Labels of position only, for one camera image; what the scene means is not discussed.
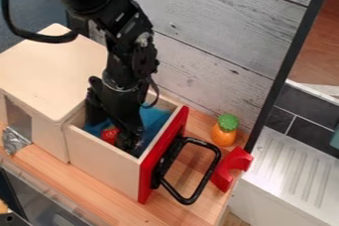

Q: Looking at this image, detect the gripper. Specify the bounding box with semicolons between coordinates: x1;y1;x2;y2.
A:
84;75;152;154

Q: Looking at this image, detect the drawer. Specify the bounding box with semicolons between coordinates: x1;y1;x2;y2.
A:
61;91;223;206

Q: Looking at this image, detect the red toy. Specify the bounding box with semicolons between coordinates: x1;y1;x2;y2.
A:
99;127;122;146

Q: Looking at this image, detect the blue cloth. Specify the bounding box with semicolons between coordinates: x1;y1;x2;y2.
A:
81;102;174;159

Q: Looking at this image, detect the cabinet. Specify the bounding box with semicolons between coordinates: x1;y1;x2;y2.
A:
0;22;113;165

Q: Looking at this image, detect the orange toy with green top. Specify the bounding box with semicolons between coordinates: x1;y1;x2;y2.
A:
210;113;242;148

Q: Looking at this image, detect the silver foil piece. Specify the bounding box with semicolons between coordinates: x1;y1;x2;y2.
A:
0;126;34;157

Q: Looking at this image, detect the red arch block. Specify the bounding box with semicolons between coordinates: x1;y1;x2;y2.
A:
209;146;256;194

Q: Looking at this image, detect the black cable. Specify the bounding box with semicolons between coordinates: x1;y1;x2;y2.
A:
0;0;80;45

